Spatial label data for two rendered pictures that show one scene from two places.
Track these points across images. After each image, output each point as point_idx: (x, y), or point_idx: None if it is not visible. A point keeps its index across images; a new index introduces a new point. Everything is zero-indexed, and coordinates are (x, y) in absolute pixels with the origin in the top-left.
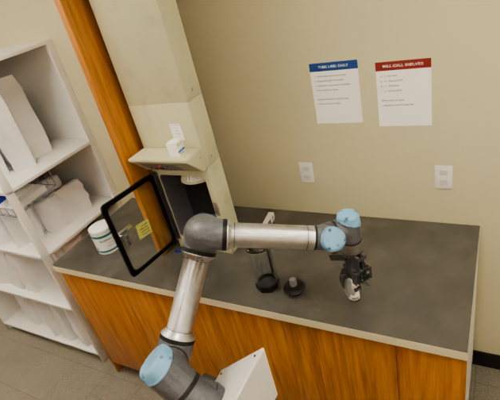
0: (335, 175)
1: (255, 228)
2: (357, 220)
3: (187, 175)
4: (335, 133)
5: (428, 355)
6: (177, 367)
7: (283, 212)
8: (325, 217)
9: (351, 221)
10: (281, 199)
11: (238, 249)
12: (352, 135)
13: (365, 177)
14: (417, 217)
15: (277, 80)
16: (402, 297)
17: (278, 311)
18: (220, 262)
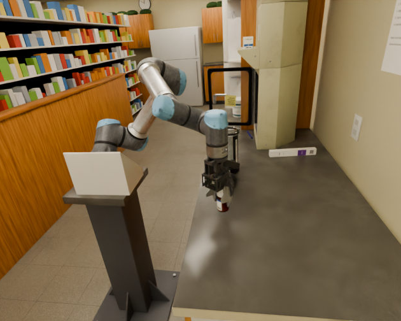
0: (372, 141)
1: (150, 73)
2: (211, 120)
3: (257, 73)
4: (388, 88)
5: None
6: (104, 129)
7: (328, 156)
8: (340, 178)
9: (205, 116)
10: (337, 146)
11: (263, 150)
12: (400, 95)
13: (390, 157)
14: None
15: (373, 9)
16: (243, 246)
17: (203, 179)
18: (245, 147)
